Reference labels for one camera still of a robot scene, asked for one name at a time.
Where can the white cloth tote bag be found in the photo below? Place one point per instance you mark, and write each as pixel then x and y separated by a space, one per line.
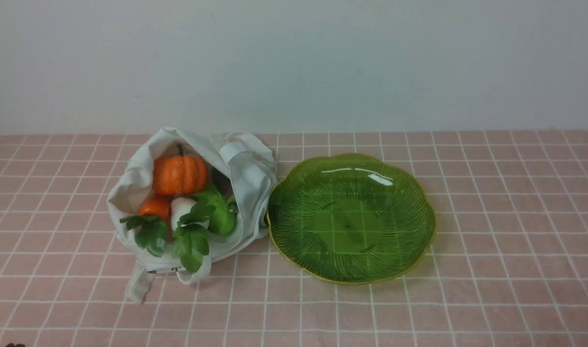
pixel 240 158

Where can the green glass ribbed plate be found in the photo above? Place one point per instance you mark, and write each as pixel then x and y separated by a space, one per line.
pixel 351 219

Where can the orange toy pumpkin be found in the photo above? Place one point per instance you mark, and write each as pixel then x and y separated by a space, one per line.
pixel 180 174

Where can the white toy radish with leaves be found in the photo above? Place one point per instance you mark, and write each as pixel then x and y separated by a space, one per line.
pixel 190 220

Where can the orange toy carrot with leaves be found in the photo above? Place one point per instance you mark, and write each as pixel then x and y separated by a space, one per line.
pixel 151 225

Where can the green toy pepper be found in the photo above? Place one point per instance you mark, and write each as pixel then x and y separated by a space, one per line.
pixel 221 197

